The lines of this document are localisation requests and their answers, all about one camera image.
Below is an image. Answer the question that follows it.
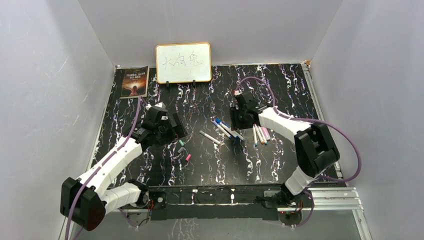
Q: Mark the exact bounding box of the book three days to see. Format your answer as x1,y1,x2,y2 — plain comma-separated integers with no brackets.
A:
120,66,149,99

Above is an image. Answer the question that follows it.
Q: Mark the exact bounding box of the aluminium rail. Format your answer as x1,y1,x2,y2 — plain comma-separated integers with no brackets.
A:
301,60,372,240

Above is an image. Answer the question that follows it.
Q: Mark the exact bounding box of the pink highlighter body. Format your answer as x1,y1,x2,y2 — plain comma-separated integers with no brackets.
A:
261,126,271,141

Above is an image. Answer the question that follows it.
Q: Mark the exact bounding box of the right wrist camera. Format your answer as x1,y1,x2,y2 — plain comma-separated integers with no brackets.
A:
233,90,245,101

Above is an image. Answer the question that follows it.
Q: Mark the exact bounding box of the white marker dark grey cap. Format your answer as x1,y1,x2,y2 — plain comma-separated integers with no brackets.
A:
252,124,258,147

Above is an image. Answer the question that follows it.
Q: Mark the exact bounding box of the white marker dark blue cap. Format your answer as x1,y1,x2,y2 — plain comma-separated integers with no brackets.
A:
215,118,245,141

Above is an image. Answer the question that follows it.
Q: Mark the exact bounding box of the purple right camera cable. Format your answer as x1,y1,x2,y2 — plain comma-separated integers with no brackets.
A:
235,76,363,183

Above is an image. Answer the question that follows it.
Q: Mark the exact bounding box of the small whiteboard orange frame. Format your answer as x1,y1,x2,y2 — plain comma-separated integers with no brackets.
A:
155,42,212,84

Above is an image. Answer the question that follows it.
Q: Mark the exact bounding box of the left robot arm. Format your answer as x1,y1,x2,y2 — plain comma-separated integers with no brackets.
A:
59,103,187,231

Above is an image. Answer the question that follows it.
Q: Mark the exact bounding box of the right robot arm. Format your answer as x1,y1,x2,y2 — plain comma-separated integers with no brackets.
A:
230,90,340,207

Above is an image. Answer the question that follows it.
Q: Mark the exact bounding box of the black base frame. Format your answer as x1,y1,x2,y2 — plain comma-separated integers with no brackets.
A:
132,183,316,222

